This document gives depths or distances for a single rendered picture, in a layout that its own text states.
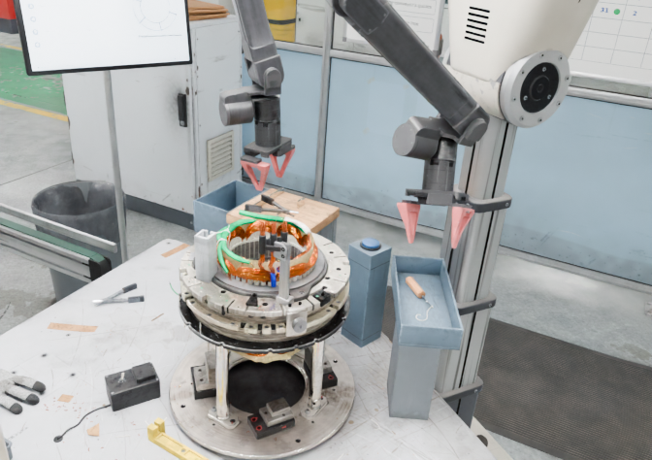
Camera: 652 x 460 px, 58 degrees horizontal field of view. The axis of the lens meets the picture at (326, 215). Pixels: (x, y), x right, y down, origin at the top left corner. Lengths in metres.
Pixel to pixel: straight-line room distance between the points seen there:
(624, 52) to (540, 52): 1.90
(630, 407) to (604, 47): 1.57
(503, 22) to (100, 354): 1.09
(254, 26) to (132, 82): 2.39
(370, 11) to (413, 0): 2.44
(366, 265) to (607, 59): 2.01
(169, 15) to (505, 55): 1.24
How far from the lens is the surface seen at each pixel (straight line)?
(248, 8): 1.20
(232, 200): 1.58
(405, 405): 1.26
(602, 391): 2.81
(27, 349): 1.51
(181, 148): 3.44
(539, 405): 2.62
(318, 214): 1.39
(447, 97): 0.98
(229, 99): 1.23
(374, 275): 1.33
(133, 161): 3.74
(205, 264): 1.05
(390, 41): 0.86
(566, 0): 1.13
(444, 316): 1.15
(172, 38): 2.07
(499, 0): 1.15
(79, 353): 1.46
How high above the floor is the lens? 1.67
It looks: 26 degrees down
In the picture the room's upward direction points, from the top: 4 degrees clockwise
